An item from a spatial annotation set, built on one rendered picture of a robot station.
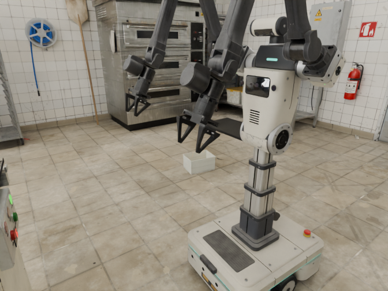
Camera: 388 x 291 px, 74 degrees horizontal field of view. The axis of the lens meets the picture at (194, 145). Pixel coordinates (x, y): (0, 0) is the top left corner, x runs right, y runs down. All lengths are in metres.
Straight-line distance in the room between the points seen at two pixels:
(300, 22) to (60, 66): 4.23
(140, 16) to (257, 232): 3.40
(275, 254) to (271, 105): 0.79
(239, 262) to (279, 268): 0.20
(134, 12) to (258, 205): 3.32
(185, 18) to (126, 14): 0.97
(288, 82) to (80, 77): 4.10
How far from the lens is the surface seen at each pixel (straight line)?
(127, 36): 4.02
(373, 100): 4.47
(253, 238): 1.53
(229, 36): 0.75
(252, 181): 1.40
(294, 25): 0.97
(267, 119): 1.19
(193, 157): 2.94
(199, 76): 0.69
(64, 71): 4.84
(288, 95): 1.20
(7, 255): 0.93
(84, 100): 4.95
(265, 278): 1.43
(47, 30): 4.66
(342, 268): 2.00
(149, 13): 4.21
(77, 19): 4.82
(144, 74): 1.12
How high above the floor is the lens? 1.29
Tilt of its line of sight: 21 degrees down
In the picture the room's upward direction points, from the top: straight up
